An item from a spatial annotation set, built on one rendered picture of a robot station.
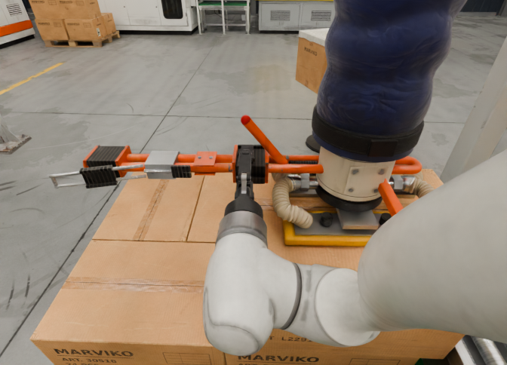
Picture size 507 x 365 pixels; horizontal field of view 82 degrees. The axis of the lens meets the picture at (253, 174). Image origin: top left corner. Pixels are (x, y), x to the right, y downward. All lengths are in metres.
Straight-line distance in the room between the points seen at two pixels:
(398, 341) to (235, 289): 0.66
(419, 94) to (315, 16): 7.51
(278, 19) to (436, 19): 7.49
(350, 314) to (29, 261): 2.08
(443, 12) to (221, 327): 0.54
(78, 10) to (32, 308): 6.19
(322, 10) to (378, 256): 7.94
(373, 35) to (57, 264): 2.04
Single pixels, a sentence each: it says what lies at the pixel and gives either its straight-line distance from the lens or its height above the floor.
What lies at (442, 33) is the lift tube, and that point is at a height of 1.39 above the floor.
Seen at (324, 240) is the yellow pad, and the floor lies 0.97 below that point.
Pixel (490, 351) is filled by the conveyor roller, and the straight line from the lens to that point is 1.23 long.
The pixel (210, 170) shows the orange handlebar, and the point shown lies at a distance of 0.70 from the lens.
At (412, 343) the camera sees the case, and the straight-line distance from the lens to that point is 1.02.
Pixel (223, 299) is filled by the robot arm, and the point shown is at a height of 1.13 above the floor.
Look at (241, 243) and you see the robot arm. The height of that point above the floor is 1.13.
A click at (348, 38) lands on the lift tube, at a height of 1.38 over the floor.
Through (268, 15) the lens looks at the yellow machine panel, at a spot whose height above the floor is 0.40.
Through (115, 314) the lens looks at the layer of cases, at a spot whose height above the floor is 0.54.
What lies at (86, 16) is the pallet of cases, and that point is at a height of 0.57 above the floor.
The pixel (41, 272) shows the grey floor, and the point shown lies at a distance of 2.19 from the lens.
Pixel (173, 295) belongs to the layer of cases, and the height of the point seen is 0.54.
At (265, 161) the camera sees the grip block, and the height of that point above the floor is 1.11.
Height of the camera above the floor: 1.48
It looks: 36 degrees down
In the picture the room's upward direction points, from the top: straight up
